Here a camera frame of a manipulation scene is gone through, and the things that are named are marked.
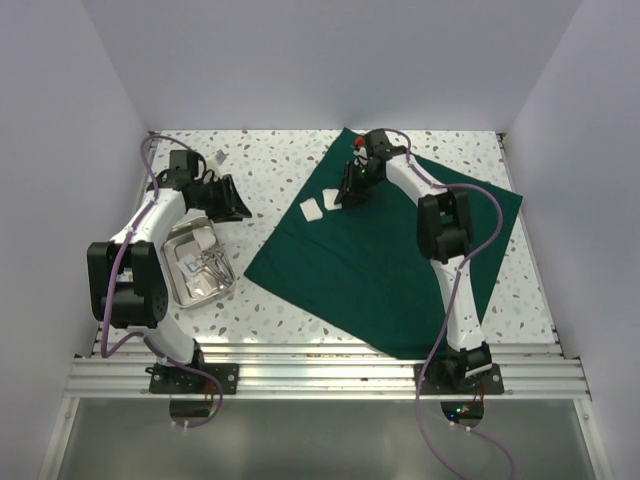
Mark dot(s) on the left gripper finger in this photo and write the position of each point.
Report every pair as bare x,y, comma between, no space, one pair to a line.
232,197
225,215

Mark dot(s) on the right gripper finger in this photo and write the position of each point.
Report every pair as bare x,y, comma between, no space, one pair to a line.
357,198
345,185

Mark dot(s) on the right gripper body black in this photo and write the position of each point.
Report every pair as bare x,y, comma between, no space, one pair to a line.
362,179

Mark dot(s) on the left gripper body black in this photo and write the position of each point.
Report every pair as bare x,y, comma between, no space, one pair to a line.
213,198

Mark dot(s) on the white gauze pad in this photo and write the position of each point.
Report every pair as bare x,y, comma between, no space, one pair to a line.
212,236
202,238
311,210
330,199

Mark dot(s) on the steel scissors medium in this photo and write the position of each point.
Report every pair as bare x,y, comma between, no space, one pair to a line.
221,269

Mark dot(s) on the stainless steel instrument tray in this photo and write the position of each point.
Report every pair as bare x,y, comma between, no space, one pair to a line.
180,242

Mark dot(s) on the steel forceps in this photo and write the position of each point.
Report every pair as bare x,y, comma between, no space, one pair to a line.
215,262

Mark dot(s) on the white sterile packet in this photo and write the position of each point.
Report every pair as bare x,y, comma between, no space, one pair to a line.
191,265

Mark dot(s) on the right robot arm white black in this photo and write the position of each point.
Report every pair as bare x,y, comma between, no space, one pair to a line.
444,237

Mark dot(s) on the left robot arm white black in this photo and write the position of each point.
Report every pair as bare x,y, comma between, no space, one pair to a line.
129,283

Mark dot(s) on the green surgical drape cloth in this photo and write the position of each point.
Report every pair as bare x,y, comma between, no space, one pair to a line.
358,269

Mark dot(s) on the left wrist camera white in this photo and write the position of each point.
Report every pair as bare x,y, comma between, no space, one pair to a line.
220,157

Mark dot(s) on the aluminium rail frame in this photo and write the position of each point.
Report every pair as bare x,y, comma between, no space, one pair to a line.
329,371

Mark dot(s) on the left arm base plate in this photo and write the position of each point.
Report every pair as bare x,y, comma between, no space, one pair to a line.
174,381

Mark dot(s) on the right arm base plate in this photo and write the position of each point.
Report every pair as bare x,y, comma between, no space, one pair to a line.
441,380

